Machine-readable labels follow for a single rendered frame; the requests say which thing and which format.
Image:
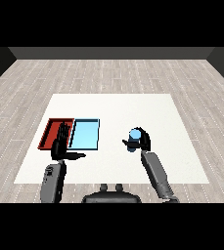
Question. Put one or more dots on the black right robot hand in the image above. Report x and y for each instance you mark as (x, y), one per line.
(145, 140)

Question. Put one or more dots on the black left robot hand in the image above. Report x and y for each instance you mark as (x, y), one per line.
(58, 148)

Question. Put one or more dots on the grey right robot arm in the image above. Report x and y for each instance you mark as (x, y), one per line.
(158, 176)

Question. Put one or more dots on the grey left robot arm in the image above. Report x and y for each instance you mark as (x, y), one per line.
(53, 182)

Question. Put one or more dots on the small blue can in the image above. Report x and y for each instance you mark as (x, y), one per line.
(134, 138)

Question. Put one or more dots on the red shallow open box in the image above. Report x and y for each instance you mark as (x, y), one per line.
(51, 134)

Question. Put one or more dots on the light blue shallow open box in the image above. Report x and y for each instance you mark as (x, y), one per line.
(85, 134)

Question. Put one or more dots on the dark grey robot body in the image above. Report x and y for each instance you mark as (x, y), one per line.
(112, 197)

